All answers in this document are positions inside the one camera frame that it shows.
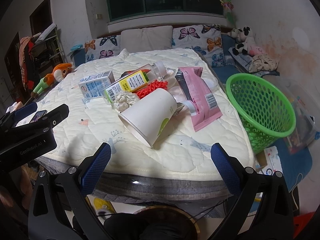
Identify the pink foil snack bag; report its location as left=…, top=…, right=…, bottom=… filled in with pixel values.
left=175, top=67, right=222, bottom=132

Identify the yellow white drink carton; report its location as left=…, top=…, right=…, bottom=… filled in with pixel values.
left=103, top=69, right=149, bottom=103

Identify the black white cow plush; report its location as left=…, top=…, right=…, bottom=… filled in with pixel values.
left=227, top=26, right=256, bottom=55

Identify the orange green plush toy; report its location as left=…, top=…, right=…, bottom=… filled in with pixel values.
left=30, top=63, right=73, bottom=98

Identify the pink plush toy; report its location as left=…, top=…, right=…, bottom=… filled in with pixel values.
left=248, top=46, right=265, bottom=57

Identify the small butterfly print pillow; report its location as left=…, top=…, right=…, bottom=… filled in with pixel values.
left=84, top=35, right=121, bottom=62

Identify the red mesh fruit netting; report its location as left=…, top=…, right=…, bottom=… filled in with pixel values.
left=135, top=80, right=168, bottom=99

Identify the blue white milk carton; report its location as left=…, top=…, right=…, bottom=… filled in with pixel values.
left=78, top=70, right=115, bottom=99

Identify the beige spotted cloth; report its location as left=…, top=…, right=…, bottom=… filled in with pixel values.
left=248, top=54, right=278, bottom=73

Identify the large butterfly print pillow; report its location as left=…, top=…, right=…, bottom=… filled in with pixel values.
left=172, top=24, right=226, bottom=68

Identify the clear plastic bottle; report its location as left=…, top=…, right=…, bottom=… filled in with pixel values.
left=121, top=61, right=167, bottom=82

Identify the green plastic mesh basket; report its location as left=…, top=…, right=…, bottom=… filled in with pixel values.
left=226, top=73, right=296, bottom=153

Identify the grey plain pillow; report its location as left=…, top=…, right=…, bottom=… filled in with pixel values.
left=120, top=25, right=173, bottom=53

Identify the white quilted table mat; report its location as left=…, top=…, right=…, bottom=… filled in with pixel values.
left=37, top=48, right=254, bottom=181

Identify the colourful wall decoration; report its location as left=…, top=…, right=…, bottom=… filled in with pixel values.
left=220, top=0, right=236, bottom=28

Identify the white paper cup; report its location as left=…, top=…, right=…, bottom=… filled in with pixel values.
left=118, top=88, right=177, bottom=148

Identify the clear plastic storage box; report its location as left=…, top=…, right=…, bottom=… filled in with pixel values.
left=265, top=75, right=319, bottom=154

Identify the crumpled white tissue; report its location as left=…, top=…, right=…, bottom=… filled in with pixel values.
left=113, top=91, right=140, bottom=113

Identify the clothes rack with clothes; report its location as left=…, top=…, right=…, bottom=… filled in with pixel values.
left=19, top=23, right=65, bottom=94

